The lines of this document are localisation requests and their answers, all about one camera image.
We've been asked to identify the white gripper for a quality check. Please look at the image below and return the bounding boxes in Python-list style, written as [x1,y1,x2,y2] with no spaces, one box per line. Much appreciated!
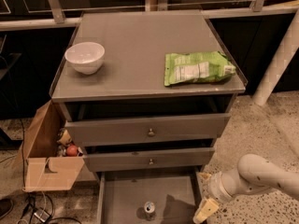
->
[192,172,233,224]

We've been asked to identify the crumpled snack wrapper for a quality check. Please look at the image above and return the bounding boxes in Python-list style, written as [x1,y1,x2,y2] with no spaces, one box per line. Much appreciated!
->
[57,128,72,147]

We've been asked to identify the grey drawer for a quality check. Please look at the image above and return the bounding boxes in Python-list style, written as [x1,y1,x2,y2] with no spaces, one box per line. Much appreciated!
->
[97,167,202,224]
[65,113,231,147]
[83,147,215,172]

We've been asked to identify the brown cardboard box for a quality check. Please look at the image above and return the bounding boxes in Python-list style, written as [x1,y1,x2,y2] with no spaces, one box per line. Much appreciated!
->
[13,101,84,192]

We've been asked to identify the black floor cables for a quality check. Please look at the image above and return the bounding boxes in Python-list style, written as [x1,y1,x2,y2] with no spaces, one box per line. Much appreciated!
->
[0,119,82,224]

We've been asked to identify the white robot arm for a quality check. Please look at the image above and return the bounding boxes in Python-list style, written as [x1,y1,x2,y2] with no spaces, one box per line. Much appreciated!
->
[192,10,299,224]

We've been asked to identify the red apple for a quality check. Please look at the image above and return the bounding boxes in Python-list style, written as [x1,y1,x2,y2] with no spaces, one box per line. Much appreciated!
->
[66,145,78,157]

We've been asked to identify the white ceramic bowl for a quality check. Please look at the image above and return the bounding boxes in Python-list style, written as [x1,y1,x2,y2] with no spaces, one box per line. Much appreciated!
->
[64,42,105,75]

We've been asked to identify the green chip bag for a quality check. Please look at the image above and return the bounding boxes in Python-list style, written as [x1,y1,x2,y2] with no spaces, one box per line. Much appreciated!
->
[164,51,236,87]

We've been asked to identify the grey bottom drawer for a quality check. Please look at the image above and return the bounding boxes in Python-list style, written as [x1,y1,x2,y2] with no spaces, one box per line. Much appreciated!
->
[97,167,202,224]

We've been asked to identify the metal railing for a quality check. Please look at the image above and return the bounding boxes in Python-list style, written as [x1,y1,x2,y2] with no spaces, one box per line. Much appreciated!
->
[0,0,298,32]

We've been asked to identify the grey middle drawer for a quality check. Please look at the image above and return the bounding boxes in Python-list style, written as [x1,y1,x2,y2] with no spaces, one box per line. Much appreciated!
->
[83,147,215,172]

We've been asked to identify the silver redbull can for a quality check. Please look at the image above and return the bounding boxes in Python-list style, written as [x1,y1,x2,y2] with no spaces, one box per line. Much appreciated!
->
[143,201,156,220]

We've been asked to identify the grey top drawer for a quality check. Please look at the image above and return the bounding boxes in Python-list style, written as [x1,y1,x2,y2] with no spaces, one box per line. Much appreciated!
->
[65,113,231,147]

